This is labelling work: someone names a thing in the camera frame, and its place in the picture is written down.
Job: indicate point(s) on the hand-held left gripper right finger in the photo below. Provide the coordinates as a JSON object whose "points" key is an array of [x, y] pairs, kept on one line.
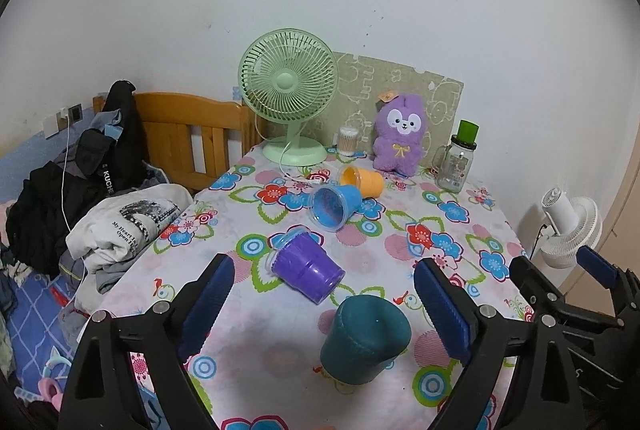
{"points": [[442, 310]]}

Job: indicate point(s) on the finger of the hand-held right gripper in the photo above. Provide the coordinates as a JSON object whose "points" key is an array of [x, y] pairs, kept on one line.
{"points": [[531, 282], [597, 266]]}

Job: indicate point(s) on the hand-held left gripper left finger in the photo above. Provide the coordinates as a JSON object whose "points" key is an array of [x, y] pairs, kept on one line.
{"points": [[207, 305]]}

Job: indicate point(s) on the purple plastic cup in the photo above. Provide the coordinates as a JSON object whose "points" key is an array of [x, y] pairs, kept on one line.
{"points": [[305, 265]]}

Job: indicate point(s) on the teal plastic cup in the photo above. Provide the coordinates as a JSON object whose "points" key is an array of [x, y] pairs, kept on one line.
{"points": [[365, 335]]}

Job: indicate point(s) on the blue plastic cup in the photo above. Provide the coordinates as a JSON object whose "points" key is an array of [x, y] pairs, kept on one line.
{"points": [[345, 200]]}

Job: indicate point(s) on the orange plastic cup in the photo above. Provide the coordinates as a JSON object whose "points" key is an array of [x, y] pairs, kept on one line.
{"points": [[367, 182]]}

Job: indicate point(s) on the white desk fan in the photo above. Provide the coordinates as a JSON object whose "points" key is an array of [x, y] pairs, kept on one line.
{"points": [[570, 220]]}

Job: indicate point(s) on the beige wooden cabinet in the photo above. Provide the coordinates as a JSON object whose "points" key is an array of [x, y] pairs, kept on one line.
{"points": [[627, 210]]}

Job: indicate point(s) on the floral tablecloth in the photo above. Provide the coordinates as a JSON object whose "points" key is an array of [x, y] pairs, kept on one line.
{"points": [[380, 260]]}

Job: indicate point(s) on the grey garment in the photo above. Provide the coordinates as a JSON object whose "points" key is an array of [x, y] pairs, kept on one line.
{"points": [[100, 282]]}

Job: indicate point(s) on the white printed shirt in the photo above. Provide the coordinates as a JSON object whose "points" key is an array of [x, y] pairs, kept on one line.
{"points": [[130, 220]]}

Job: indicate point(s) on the glass mug with green lid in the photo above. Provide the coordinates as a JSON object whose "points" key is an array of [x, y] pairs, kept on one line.
{"points": [[456, 165]]}

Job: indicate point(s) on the light blue hairband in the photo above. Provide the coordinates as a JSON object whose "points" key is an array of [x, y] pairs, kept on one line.
{"points": [[55, 357]]}

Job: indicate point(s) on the purple plush toy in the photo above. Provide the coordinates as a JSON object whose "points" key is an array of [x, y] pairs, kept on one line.
{"points": [[400, 145]]}

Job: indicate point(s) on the blue patterned bed sheet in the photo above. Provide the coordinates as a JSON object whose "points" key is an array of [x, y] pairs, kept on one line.
{"points": [[30, 310]]}

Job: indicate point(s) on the pink plastic toy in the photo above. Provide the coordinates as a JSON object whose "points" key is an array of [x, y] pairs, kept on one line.
{"points": [[49, 389]]}

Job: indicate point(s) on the wooden bed headboard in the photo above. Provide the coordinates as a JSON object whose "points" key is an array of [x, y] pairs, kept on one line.
{"points": [[165, 130]]}

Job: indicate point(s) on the black jacket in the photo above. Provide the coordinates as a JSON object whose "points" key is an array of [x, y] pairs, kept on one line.
{"points": [[125, 140]]}

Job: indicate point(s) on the black garment pile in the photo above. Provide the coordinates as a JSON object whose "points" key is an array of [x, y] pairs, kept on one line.
{"points": [[45, 210]]}

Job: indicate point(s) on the clear cotton swab container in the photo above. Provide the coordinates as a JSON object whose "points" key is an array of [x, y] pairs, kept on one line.
{"points": [[349, 141]]}

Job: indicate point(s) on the green desk fan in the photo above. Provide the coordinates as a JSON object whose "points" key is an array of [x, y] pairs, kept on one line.
{"points": [[286, 80]]}

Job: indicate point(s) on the beige patterned foam board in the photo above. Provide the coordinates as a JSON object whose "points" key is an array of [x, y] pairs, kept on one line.
{"points": [[360, 85]]}

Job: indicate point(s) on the wall socket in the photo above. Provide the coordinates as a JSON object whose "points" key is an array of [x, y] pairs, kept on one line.
{"points": [[75, 112]]}

